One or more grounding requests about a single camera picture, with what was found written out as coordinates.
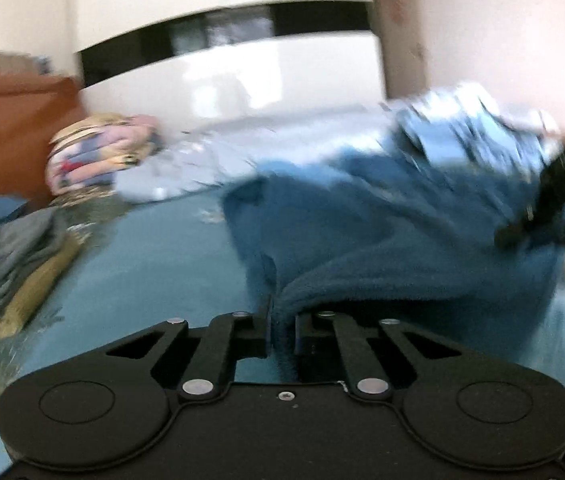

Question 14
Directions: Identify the pile of light blue clothes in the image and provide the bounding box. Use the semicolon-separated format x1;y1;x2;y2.
393;85;563;196

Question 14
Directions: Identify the orange-brown headboard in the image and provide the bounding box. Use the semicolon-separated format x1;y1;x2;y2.
0;75;88;211

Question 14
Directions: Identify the light blue quilt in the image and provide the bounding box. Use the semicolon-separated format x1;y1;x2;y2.
112;105;403;203

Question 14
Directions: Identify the white striped garment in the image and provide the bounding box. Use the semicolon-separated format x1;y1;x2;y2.
405;82;501;118

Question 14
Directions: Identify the folded yellow cloth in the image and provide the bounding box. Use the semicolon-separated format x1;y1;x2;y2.
0;240;88;345

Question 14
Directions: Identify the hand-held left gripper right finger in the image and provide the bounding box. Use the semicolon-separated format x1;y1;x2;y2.
295;311;463;403

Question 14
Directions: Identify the beige room door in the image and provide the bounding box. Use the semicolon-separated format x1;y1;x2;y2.
370;0;433;102

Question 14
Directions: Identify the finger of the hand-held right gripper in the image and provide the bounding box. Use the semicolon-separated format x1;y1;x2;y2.
495;205;565;250

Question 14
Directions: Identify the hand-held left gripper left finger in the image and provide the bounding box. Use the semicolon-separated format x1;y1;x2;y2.
105;300;273;403

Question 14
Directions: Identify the folded colourful patterned blanket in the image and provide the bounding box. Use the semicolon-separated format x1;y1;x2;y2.
45;112;163;196

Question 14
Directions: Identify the blue fleece garment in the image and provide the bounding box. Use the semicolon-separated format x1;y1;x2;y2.
222;152;565;381

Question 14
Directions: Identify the white glossy wardrobe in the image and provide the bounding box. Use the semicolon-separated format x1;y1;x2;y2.
70;0;388;133

